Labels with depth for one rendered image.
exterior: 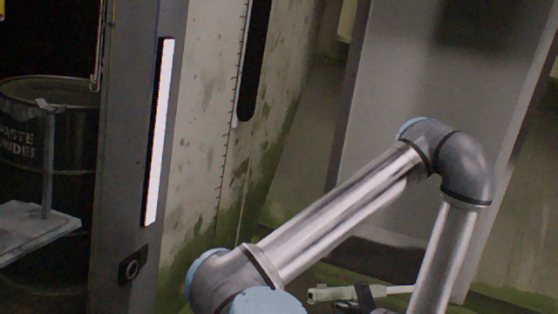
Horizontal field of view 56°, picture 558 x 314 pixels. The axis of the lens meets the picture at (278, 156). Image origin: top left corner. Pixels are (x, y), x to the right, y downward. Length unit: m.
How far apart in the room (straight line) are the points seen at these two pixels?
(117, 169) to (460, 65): 1.29
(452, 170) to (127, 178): 1.04
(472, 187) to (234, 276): 0.55
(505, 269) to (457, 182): 1.85
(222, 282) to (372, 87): 1.26
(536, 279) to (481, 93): 1.26
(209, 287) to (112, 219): 0.82
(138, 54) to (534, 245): 2.25
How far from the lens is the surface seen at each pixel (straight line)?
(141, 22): 1.67
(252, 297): 1.03
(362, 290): 1.73
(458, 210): 1.24
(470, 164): 1.22
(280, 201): 3.10
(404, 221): 2.41
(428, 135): 1.29
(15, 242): 1.41
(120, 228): 1.87
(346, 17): 3.00
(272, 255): 1.14
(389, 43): 2.10
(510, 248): 3.07
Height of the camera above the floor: 1.47
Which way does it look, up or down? 17 degrees down
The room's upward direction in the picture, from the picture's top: 10 degrees clockwise
